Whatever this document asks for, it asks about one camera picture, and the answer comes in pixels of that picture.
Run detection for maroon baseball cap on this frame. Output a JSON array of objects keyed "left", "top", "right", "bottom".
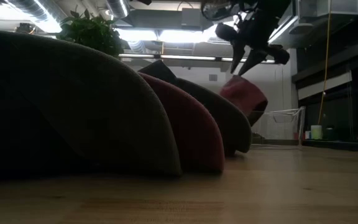
[
  {"left": 138, "top": 72, "right": 226, "bottom": 174},
  {"left": 219, "top": 74, "right": 269, "bottom": 127}
]

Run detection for long ceiling light strip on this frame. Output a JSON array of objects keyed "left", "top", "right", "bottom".
[{"left": 118, "top": 53, "right": 276, "bottom": 63}]

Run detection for large silver ceiling duct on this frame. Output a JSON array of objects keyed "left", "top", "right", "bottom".
[{"left": 6, "top": 0, "right": 63, "bottom": 34}]

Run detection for clear plastic bin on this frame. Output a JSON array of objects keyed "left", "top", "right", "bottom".
[{"left": 253, "top": 105, "right": 306, "bottom": 147}]

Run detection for yellow power cord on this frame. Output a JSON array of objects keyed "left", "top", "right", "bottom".
[{"left": 317, "top": 0, "right": 332, "bottom": 125}]

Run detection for pale green cup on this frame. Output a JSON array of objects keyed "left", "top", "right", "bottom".
[{"left": 310, "top": 124, "right": 323, "bottom": 140}]

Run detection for green baseball cap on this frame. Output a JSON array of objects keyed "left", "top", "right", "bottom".
[{"left": 0, "top": 29, "right": 183, "bottom": 180}]

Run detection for black yellow cable reel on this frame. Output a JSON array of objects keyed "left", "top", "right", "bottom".
[{"left": 14, "top": 22, "right": 37, "bottom": 34}]

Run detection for grey ceiling ventilation unit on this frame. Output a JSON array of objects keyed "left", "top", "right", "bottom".
[{"left": 180, "top": 7, "right": 203, "bottom": 27}]

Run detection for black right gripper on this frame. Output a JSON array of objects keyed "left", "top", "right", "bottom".
[{"left": 214, "top": 14, "right": 290, "bottom": 77}]

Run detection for dark grey cloth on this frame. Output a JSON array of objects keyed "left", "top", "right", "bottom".
[{"left": 137, "top": 59, "right": 254, "bottom": 156}]

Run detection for small silver ceiling duct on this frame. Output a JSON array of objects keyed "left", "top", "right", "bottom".
[{"left": 106, "top": 0, "right": 131, "bottom": 19}]

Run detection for green plant in black pot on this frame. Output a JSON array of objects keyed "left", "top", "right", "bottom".
[{"left": 56, "top": 8, "right": 127, "bottom": 58}]

